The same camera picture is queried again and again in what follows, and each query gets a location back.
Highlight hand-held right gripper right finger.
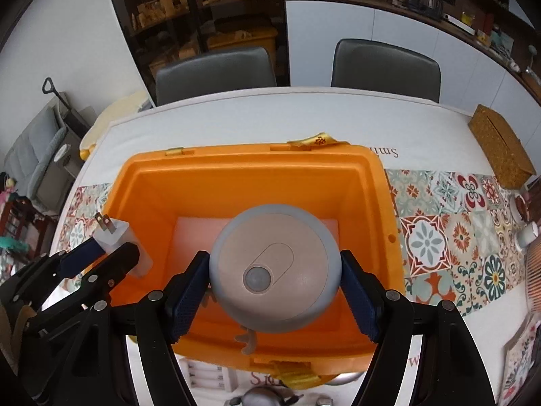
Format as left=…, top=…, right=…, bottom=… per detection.
left=340, top=250, right=495, bottom=406

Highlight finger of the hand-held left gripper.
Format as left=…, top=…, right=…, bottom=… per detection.
left=29, top=243, right=140, bottom=335
left=0, top=239, right=105, bottom=305

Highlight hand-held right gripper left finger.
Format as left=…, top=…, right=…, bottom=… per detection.
left=38, top=250, right=212, bottom=406

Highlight white plug adapter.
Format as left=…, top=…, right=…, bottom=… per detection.
left=94, top=212, right=153, bottom=277

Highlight orange plastic box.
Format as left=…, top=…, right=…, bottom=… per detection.
left=101, top=144, right=406, bottom=368

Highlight round grey sensor light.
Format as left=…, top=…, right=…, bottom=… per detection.
left=209, top=204, right=342, bottom=334

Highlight dark wooden chair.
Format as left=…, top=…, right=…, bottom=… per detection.
left=0, top=197, right=55, bottom=263

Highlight beige antler figurine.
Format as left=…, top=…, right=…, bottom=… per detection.
left=234, top=325, right=260, bottom=355

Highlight white battery charger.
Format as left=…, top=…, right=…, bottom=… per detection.
left=182, top=357, right=237, bottom=392

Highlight silver round object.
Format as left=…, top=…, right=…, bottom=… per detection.
left=327, top=372, right=364, bottom=387

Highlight white tile patterned tablecloth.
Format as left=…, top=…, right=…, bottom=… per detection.
left=55, top=87, right=541, bottom=406

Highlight white tower fan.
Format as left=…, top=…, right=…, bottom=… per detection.
left=51, top=144, right=79, bottom=187

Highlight grey sofa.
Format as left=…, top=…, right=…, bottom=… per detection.
left=4, top=104, right=72, bottom=212

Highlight grey metal gadget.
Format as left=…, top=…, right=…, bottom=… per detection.
left=232, top=387, right=305, bottom=406

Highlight black upright vacuum cleaner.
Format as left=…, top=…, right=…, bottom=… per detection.
left=41, top=77, right=91, bottom=140

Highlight cream fleece cushion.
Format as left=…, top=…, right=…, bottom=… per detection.
left=91, top=91, right=149, bottom=136

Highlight floral patterned cushion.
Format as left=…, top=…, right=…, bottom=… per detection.
left=502, top=317, right=541, bottom=406

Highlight pink fruit basket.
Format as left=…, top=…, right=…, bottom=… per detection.
left=524, top=245, right=541, bottom=318

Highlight white cup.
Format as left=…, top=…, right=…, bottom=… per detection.
left=513, top=222, right=541, bottom=249

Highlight grey upholstered chair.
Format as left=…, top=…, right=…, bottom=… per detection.
left=330, top=39, right=441, bottom=103
left=155, top=46, right=277, bottom=106

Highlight brown woven tissue box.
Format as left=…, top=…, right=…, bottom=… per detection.
left=468, top=104, right=537, bottom=189

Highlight white base cabinet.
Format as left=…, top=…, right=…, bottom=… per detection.
left=285, top=0, right=541, bottom=119

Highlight dark glass door cabinet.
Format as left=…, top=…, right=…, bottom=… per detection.
left=103, top=0, right=292, bottom=106

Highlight gold ribbon strap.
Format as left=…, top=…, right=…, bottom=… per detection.
left=287, top=132, right=349, bottom=150
left=270, top=359, right=322, bottom=390

